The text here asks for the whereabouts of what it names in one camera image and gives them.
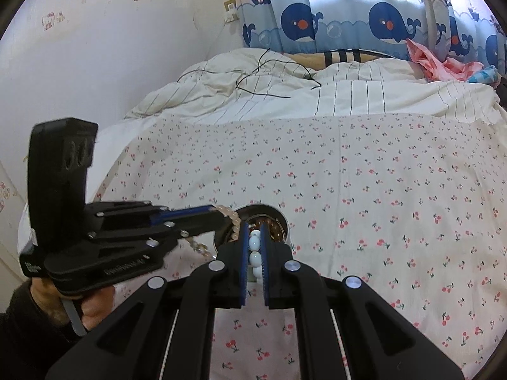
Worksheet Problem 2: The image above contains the striped cream duvet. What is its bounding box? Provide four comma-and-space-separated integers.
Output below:
124, 47, 507, 128

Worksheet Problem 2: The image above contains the pink cloth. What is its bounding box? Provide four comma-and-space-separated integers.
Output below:
406, 38, 485, 85

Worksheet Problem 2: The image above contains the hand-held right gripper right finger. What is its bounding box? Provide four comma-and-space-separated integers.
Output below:
259, 222, 464, 380

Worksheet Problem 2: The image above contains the black cable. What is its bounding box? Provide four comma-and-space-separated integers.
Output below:
175, 47, 323, 99

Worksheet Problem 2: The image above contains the wall socket with charger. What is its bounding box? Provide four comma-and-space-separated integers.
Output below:
223, 0, 241, 23

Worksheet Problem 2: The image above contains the whale print curtain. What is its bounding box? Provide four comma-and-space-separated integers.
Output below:
233, 0, 507, 77

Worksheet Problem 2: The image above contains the person's left hand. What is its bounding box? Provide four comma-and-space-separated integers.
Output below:
31, 276, 116, 332

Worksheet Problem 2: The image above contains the brown bead bracelet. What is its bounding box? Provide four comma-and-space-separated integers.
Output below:
250, 215, 286, 243

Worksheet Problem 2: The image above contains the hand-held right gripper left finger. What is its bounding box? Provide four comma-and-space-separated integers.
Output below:
45, 223, 250, 380

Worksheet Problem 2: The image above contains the person's left forearm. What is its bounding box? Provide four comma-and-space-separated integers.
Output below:
0, 281, 86, 380

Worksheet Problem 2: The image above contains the cherry print bed sheet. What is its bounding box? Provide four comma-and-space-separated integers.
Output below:
18, 114, 507, 380

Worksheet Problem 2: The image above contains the white bead bracelet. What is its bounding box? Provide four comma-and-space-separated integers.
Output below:
247, 229, 265, 282

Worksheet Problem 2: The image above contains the light blue packet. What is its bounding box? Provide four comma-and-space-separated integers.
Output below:
466, 65, 500, 86

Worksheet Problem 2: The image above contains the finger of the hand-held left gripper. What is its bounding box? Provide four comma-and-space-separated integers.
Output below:
95, 222, 223, 248
84, 202, 227, 231

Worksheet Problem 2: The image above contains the striped tan pillow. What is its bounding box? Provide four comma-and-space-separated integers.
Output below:
282, 48, 409, 73

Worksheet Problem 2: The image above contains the beige bead bracelet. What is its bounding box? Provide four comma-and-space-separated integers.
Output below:
185, 203, 243, 259

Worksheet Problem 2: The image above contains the round metal bowl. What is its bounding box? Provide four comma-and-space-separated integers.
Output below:
213, 203, 294, 255

